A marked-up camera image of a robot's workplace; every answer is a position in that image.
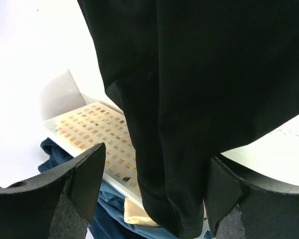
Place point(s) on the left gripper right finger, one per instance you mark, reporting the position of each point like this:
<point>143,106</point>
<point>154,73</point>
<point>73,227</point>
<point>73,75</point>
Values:
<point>244,204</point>

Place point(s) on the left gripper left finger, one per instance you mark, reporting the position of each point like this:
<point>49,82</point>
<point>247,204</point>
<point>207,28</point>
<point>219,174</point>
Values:
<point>56,204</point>

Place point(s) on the black t shirt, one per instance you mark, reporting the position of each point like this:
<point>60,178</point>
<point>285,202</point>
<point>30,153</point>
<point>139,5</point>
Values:
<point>195,78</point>

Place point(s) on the navy blue t shirt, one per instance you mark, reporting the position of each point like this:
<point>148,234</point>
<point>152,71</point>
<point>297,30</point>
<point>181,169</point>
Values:
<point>62,159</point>

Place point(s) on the light blue garment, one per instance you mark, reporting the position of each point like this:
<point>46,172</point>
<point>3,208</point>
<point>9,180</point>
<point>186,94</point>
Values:
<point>150,233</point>

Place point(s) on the cream garment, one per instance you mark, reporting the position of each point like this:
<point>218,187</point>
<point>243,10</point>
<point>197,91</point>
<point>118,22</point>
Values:
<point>134,215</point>

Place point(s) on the white laundry basket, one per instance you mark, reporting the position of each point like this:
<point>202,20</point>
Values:
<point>76,126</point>

